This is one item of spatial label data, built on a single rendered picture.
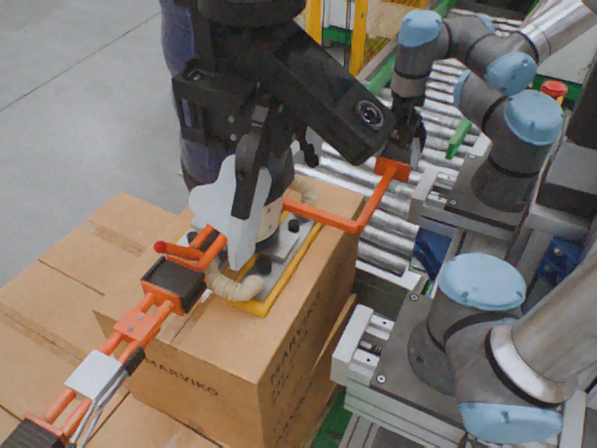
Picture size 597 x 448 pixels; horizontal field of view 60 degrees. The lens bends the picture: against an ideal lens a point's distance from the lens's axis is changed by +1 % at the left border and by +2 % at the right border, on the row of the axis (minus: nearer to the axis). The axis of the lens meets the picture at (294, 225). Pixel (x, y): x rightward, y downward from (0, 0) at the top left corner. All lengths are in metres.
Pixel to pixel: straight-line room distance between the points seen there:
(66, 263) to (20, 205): 1.23
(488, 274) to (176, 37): 0.58
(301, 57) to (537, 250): 0.71
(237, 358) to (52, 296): 0.88
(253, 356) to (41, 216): 2.06
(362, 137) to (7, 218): 2.75
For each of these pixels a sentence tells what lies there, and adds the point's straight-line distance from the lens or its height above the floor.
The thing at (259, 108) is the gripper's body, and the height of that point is 1.65.
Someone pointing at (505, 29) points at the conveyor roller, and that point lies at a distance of 3.39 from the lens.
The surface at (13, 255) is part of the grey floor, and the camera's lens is 2.80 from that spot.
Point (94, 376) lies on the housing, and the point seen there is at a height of 1.09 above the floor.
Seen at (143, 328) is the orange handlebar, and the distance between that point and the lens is 0.94.
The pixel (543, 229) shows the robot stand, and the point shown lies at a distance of 0.96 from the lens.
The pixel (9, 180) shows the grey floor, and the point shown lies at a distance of 3.26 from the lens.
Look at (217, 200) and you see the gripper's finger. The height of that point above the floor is 1.58.
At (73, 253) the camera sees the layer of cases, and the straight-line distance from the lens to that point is 1.89.
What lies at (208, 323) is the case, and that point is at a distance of 1.10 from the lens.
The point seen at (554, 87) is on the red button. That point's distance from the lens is 1.77.
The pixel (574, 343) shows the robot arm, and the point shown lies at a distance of 0.64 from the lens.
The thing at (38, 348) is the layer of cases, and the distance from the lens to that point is 1.69.
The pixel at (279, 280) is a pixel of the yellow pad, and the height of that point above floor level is 0.96.
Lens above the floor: 1.84
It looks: 45 degrees down
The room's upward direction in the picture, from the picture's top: straight up
